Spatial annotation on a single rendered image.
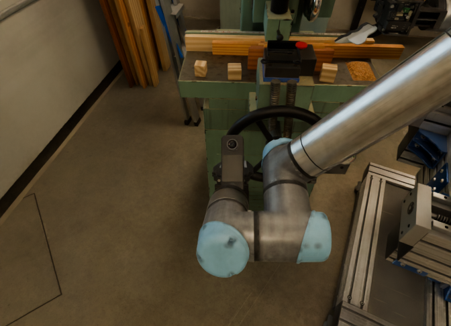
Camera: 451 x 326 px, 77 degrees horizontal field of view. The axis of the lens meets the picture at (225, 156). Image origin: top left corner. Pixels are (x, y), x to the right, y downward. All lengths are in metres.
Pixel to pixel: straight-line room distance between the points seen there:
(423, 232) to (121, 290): 1.21
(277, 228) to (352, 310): 0.88
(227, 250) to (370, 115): 0.26
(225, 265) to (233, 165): 0.22
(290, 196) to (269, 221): 0.06
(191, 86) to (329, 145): 0.53
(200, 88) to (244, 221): 0.53
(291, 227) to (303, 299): 1.05
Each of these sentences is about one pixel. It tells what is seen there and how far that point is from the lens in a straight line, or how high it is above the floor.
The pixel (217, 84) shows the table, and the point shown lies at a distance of 0.86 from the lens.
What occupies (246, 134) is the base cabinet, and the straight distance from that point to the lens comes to 0.98.
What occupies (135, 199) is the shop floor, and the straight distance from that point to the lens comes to 1.72.
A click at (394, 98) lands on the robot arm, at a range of 0.42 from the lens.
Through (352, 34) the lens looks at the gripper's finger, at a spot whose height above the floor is 1.05.
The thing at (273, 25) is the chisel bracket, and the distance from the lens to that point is 0.90.
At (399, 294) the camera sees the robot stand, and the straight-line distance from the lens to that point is 1.38.
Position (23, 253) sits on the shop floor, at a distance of 1.79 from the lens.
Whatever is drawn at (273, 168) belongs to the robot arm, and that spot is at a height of 1.00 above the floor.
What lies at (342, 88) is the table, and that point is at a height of 0.89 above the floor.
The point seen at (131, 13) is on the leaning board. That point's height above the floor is 0.58.
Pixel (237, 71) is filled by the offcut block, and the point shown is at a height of 0.93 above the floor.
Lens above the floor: 1.37
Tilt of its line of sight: 48 degrees down
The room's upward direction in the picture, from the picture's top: straight up
